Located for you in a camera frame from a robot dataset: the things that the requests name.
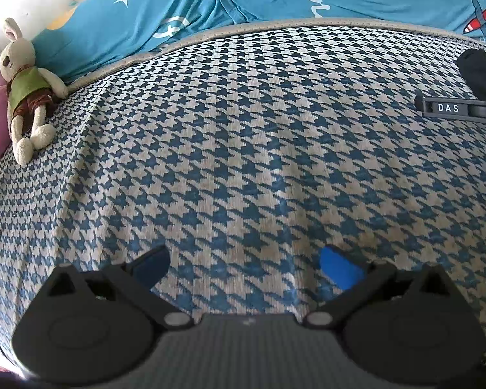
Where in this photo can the houndstooth bed mat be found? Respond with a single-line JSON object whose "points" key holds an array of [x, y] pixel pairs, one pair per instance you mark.
{"points": [[243, 150]]}

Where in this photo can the black t-shirt with red print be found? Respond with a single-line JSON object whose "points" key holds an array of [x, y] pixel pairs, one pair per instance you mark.
{"points": [[474, 71]]}

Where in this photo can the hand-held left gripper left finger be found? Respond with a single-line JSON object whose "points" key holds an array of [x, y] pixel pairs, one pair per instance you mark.
{"points": [[152, 265]]}

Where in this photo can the rabbit plush toy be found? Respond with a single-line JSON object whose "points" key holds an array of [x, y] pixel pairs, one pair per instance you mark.
{"points": [[24, 85]]}

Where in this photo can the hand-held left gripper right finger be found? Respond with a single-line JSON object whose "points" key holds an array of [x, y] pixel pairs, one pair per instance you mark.
{"points": [[340, 267]]}

